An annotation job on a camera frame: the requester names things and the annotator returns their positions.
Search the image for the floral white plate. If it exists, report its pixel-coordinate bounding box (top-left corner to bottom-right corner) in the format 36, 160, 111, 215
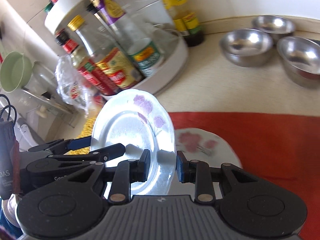
91, 89, 176, 195
169, 128, 242, 199

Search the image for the steel bowl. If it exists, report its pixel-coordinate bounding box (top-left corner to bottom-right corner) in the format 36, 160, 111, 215
219, 29, 273, 67
277, 36, 319, 89
252, 15, 296, 44

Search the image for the steel bowl back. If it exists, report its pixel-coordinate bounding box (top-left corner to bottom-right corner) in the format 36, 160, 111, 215
252, 15, 296, 44

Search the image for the yellow chenille mat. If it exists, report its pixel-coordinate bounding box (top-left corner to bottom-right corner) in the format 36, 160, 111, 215
66, 116, 97, 155

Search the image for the clear plastic bag with packets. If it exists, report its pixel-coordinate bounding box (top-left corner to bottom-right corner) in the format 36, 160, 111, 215
55, 55, 103, 115

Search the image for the glass pot lid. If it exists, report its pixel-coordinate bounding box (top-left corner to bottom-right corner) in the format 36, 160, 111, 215
25, 61, 63, 102

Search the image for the red label sesame oil bottle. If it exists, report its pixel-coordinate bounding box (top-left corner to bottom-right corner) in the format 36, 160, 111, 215
55, 29, 121, 96

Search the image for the yellow cap vinegar bottle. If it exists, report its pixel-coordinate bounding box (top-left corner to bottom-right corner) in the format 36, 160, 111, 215
68, 15, 143, 89

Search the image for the red cloth mat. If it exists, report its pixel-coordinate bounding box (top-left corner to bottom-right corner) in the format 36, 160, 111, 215
170, 112, 319, 239

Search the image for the purple label soy sauce bottle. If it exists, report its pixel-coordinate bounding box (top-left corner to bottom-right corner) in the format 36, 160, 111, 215
90, 0, 164, 77

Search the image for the white rotating condiment rack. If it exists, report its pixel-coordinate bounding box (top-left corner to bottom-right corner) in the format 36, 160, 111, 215
44, 0, 189, 95

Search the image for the green yellow label oil bottle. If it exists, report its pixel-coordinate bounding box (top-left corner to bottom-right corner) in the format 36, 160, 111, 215
162, 0, 204, 47

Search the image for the grey white folding handle tool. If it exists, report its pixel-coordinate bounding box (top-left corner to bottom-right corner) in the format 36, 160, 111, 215
14, 117, 45, 152

